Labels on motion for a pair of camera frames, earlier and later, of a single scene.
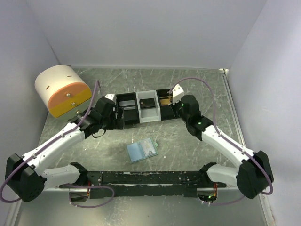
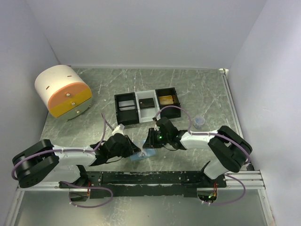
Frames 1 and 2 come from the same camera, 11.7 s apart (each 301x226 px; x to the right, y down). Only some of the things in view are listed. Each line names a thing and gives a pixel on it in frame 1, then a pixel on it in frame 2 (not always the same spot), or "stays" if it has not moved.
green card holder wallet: [142, 149] stays
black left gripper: [120, 124] -> [131, 148]
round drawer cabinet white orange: [63, 90] stays
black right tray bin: [166, 111] stays
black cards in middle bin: [148, 102] stays
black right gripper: [176, 103] -> [150, 142]
